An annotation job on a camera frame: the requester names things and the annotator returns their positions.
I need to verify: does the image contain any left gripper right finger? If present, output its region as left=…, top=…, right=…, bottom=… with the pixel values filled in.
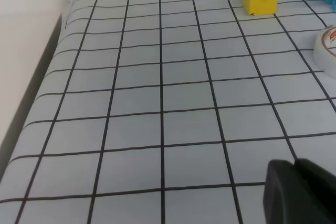
left=295, top=158, right=335, bottom=223

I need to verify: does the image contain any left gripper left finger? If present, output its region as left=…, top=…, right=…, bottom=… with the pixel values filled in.
left=263, top=160, right=327, bottom=223

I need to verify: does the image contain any white black-grid cloth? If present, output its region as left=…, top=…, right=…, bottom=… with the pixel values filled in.
left=1, top=0, right=335, bottom=223

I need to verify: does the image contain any left white tape roll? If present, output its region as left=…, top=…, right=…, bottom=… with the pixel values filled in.
left=313, top=25, right=335, bottom=79

